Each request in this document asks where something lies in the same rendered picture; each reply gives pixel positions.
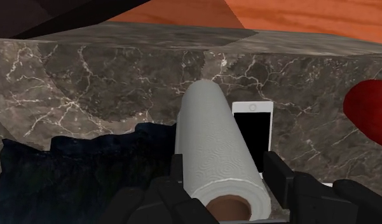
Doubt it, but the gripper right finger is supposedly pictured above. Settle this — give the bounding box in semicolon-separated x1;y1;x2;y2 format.
263;151;382;224

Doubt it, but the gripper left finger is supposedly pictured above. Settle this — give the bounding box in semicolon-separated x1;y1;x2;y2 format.
99;153;219;224

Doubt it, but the white paper towel roll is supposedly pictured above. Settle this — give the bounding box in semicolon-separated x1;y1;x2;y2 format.
174;79;272;222

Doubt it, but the white smartphone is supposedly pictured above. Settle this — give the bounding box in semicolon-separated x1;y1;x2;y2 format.
231;101;275;180

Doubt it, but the dark blue cloth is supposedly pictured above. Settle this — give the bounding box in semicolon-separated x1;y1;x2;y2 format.
0;122;178;224

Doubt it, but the red round object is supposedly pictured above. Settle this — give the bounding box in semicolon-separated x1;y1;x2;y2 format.
343;79;382;149

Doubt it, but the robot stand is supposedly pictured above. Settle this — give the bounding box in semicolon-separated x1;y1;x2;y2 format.
0;0;153;40

